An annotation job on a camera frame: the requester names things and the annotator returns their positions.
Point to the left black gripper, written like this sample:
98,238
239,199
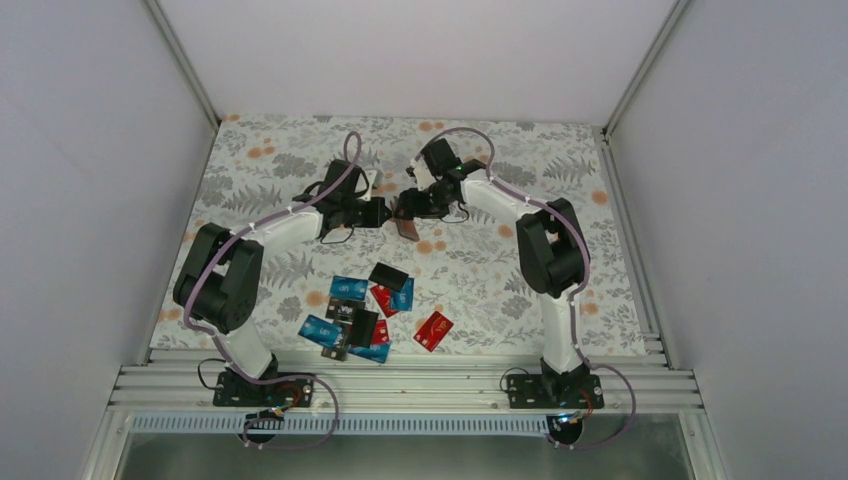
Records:
375,219

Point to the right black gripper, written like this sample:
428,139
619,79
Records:
412,207

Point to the brown leather card holder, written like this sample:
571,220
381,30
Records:
406,229

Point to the blue card bottom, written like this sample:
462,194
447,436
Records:
376,353

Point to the blue card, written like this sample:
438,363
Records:
402,300
348,288
376,353
320,332

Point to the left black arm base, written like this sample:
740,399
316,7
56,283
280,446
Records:
232,390

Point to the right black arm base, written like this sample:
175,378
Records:
581,390

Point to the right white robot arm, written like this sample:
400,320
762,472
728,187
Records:
553,256

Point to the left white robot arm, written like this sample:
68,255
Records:
219,280

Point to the black card top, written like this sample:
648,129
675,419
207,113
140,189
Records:
389,277

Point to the blue card upper left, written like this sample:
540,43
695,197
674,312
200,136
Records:
348,288

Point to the red card centre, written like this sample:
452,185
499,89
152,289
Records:
382,296

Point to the black VIP card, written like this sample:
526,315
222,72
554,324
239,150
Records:
343,310

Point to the blue card centre right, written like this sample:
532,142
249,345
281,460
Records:
402,300

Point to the black card centre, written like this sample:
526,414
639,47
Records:
362,328

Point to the blue card lower left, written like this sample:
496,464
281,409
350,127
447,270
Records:
320,332

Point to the red card under black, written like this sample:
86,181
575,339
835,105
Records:
381,333

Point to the red VIP card right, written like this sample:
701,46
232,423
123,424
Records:
431,333

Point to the black card bottom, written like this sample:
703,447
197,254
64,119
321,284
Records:
340,349

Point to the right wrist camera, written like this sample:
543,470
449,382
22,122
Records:
420,172

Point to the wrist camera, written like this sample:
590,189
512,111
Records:
420,172
369,181

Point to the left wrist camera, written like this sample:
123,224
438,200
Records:
369,181

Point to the aluminium rail frame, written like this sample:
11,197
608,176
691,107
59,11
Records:
427,383

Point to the slotted grey cable duct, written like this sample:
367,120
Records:
346,424

